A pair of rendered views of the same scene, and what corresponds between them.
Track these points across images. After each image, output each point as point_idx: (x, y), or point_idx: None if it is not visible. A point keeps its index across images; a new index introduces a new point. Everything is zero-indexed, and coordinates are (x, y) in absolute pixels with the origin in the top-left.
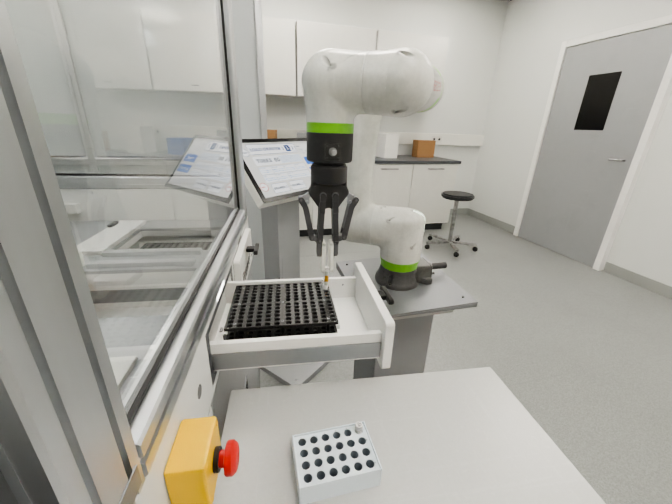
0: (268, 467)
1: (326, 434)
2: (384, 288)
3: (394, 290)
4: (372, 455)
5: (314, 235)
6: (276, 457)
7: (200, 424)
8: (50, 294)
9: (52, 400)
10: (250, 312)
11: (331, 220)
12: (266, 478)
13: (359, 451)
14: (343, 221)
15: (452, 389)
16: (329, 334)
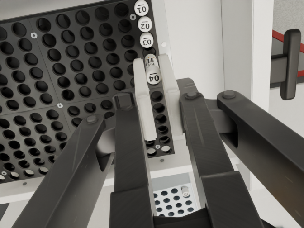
0: (108, 195)
1: (154, 192)
2: (294, 50)
3: None
4: (193, 205)
5: (110, 148)
6: (112, 188)
7: None
8: None
9: None
10: (11, 140)
11: (191, 144)
12: (109, 201)
13: (182, 203)
14: (254, 144)
15: (303, 111)
16: (159, 173)
